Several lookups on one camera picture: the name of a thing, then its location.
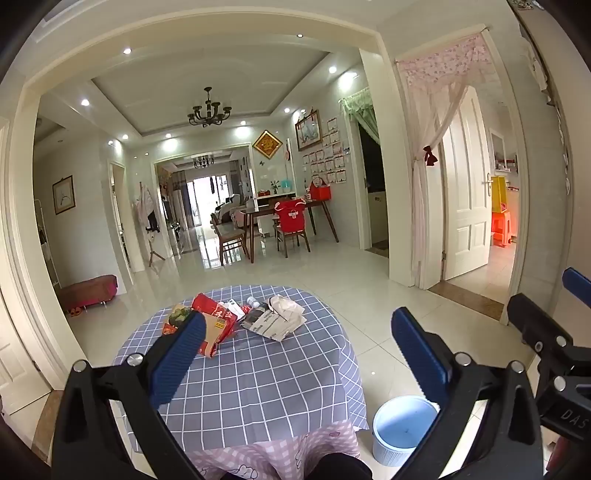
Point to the dark wooden dining table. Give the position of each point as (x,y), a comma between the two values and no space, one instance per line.
(258,210)

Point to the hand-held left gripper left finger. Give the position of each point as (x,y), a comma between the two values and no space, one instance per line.
(182,357)

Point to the small red packet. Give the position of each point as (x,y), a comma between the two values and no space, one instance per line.
(168,330)

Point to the wooden chair with cover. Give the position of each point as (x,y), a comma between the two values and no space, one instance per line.
(291,237)

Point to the pink lace curtain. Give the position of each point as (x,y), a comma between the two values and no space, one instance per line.
(422,221)

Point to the wall of paper certificates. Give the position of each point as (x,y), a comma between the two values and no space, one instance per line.
(330,154)

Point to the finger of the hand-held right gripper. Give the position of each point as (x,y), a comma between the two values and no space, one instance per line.
(531,321)
(577,281)

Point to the green curtain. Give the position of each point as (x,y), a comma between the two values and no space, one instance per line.
(364,108)

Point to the pair of slippers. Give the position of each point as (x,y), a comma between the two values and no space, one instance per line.
(76,312)

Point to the red snack packet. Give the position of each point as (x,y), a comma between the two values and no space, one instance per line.
(217,318)

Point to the light blue plastic bucket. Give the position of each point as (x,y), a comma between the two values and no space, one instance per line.
(401,429)

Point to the black chandelier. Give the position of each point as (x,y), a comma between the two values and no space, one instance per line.
(208,110)

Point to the large framed picture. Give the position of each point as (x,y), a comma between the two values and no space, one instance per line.
(308,131)

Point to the white packet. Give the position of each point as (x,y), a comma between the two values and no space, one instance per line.
(234,308)

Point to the pink printed cloth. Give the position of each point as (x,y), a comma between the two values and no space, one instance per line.
(277,452)

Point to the red bag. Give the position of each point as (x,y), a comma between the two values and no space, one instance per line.
(320,193)

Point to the red plastic stool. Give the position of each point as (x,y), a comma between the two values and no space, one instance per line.
(501,228)

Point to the wooden dining chair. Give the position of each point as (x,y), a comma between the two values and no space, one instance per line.
(231,237)

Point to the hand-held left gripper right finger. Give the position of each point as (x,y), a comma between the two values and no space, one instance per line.
(418,357)

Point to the white plastic bottle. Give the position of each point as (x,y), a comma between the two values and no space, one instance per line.
(253,302)

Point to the red upholstered bench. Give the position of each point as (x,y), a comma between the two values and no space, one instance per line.
(87,290)

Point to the red curtain bow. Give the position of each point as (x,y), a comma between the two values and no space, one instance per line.
(431,158)

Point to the printed paper wrapper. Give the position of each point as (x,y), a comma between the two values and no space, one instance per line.
(265,325)

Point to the small framed picture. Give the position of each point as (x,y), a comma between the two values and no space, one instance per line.
(63,194)

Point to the coat stand with jacket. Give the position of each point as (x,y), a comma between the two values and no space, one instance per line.
(147,205)

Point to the teal round fan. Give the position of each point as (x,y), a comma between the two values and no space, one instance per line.
(287,185)

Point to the small dark chandelier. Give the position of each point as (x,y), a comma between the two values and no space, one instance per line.
(203,161)

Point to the grey sofa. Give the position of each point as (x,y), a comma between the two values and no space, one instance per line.
(226,210)

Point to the red chair cover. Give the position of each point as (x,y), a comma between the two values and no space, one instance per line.
(291,214)

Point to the white panelled door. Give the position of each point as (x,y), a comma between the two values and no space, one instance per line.
(466,194)

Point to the green packet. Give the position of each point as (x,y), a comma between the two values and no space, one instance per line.
(178,316)

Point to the red diamond wall decoration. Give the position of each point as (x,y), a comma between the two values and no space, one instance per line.
(267,145)

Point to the crumpled beige paper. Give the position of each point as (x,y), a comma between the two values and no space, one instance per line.
(288,307)

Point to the grey checked tablecloth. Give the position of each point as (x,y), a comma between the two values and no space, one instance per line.
(258,369)

